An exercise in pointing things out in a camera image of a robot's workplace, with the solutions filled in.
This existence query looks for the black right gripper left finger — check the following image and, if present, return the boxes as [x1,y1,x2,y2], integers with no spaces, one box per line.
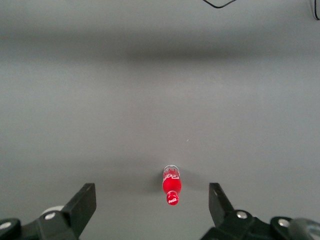
[21,183,97,240]

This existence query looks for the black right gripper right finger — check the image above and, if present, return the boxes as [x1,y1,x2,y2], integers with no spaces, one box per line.
[199,182,276,240]

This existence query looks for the red cola bottle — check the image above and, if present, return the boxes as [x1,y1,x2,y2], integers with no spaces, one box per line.
[161,164,182,207]

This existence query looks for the thin black table-edge cable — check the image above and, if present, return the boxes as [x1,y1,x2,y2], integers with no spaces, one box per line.
[201,0,237,9]

